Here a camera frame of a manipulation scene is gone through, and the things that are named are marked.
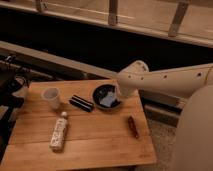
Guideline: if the black equipment with cables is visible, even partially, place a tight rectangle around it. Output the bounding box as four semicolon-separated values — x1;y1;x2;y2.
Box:
0;55;30;162

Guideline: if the red pocket knife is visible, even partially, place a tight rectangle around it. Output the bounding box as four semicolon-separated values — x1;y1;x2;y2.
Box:
128;116;139;139

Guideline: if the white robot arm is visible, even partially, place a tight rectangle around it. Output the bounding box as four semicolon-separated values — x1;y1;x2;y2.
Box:
116;60;213;171

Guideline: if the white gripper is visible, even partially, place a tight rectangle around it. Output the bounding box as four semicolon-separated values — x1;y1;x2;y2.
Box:
116;85;135;99

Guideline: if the black bowl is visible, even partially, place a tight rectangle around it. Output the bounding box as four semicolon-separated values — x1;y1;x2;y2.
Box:
92;84;121;110

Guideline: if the blue cloth in bowl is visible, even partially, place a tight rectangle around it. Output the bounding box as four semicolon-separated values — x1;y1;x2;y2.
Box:
100;92;116;107

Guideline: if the wooden table board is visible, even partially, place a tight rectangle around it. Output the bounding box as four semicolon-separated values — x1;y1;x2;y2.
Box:
0;80;156;171

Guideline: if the black striped eraser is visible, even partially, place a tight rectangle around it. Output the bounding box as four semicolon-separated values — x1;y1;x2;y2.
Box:
69;95;94;112

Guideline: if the metal window rail frame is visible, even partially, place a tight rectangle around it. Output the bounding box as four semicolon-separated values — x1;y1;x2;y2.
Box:
0;0;213;48

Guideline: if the white labelled bottle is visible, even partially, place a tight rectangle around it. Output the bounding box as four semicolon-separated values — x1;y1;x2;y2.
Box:
49;111;68;151

